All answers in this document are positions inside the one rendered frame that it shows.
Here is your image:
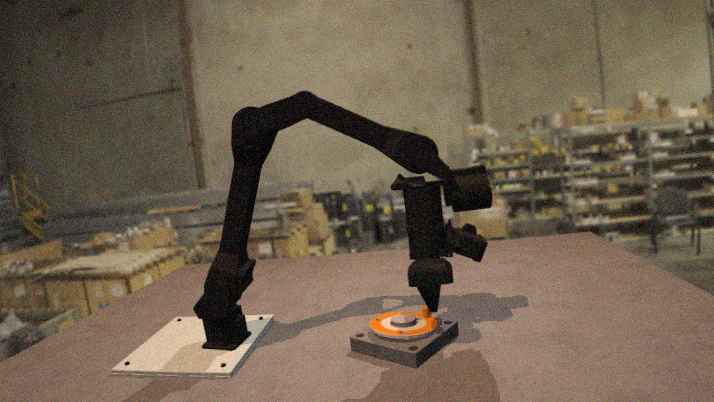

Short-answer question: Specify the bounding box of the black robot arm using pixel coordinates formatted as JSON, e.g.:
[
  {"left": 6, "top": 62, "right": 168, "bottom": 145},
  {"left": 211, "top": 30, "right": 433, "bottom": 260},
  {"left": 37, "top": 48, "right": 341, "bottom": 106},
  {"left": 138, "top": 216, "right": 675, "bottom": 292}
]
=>
[{"left": 194, "top": 91, "right": 492, "bottom": 351}]

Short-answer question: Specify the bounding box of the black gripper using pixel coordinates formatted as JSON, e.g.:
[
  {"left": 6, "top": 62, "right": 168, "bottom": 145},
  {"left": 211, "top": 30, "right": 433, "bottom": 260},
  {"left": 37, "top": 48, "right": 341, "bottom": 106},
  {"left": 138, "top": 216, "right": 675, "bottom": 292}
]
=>
[{"left": 406, "top": 214, "right": 453, "bottom": 313}]

